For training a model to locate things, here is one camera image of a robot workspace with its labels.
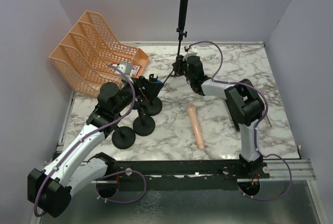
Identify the red white staple box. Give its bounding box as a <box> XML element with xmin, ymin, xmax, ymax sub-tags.
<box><xmin>130</xmin><ymin>65</ymin><xmax>141</xmax><ymax>76</ymax></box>

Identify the silver-head black microphone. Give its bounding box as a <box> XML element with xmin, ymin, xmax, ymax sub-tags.
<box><xmin>227</xmin><ymin>99</ymin><xmax>240</xmax><ymax>132</ymax></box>

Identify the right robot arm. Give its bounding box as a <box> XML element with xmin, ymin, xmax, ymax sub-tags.
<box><xmin>172</xmin><ymin>55</ymin><xmax>265</xmax><ymax>172</ymax></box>

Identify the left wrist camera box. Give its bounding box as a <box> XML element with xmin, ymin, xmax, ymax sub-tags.
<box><xmin>111</xmin><ymin>61</ymin><xmax>133</xmax><ymax>76</ymax></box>

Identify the black tripod mic stand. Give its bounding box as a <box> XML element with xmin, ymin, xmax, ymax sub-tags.
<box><xmin>163</xmin><ymin>27</ymin><xmax>187</xmax><ymax>84</ymax></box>

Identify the back round-base mic stand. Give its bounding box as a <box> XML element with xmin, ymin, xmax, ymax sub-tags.
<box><xmin>142</xmin><ymin>74</ymin><xmax>162</xmax><ymax>116</ymax></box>

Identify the middle round-base mic stand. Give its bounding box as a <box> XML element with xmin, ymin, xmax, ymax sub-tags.
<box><xmin>133</xmin><ymin>102</ymin><xmax>156</xmax><ymax>137</ymax></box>

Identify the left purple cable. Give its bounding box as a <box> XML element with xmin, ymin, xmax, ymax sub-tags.
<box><xmin>33</xmin><ymin>64</ymin><xmax>137</xmax><ymax>217</ymax></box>

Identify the front round-base mic stand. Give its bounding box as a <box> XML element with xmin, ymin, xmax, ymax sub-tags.
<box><xmin>111</xmin><ymin>126</ymin><xmax>136</xmax><ymax>150</ymax></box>

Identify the beige microphone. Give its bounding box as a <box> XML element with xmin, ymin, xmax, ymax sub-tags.
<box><xmin>187</xmin><ymin>103</ymin><xmax>204</xmax><ymax>150</ymax></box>

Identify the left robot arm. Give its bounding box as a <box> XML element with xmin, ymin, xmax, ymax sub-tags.
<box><xmin>28</xmin><ymin>74</ymin><xmax>164</xmax><ymax>217</ymax></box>

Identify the round-base mic stand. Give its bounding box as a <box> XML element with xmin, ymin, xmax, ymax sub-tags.
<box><xmin>133</xmin><ymin>102</ymin><xmax>156</xmax><ymax>137</ymax></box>
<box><xmin>142</xmin><ymin>74</ymin><xmax>162</xmax><ymax>116</ymax></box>
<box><xmin>111</xmin><ymin>126</ymin><xmax>136</xmax><ymax>150</ymax></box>

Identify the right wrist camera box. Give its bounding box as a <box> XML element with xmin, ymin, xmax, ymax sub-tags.
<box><xmin>184</xmin><ymin>45</ymin><xmax>198</xmax><ymax>56</ymax></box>

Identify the orange plastic file organizer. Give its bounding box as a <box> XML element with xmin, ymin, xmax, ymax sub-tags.
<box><xmin>49</xmin><ymin>11</ymin><xmax>149</xmax><ymax>98</ymax></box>

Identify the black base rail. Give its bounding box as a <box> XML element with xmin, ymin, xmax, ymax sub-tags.
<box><xmin>95</xmin><ymin>152</ymin><xmax>269</xmax><ymax>191</ymax></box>

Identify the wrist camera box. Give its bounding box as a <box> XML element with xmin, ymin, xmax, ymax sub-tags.
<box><xmin>111</xmin><ymin>61</ymin><xmax>133</xmax><ymax>76</ymax></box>
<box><xmin>184</xmin><ymin>45</ymin><xmax>198</xmax><ymax>56</ymax></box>

